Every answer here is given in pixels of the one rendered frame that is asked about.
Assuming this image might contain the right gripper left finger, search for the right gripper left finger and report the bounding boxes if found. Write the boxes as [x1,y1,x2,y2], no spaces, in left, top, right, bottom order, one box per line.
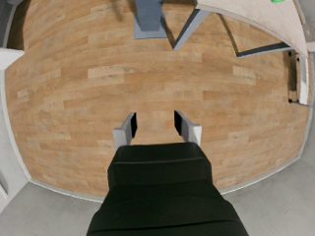
[112,111,138,148]

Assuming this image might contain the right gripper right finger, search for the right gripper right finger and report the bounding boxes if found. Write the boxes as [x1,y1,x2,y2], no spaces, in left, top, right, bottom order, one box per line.
[173,110,203,147]

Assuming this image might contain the beige table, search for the beige table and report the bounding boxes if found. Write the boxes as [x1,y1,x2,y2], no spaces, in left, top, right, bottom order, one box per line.
[172,0,310,59]

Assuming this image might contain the white desk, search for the white desk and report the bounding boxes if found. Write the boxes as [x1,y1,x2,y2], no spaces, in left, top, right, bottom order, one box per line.
[0,0,27,72]

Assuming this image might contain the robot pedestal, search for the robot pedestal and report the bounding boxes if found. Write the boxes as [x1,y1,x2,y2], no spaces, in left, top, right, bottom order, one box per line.
[133,0,167,40]

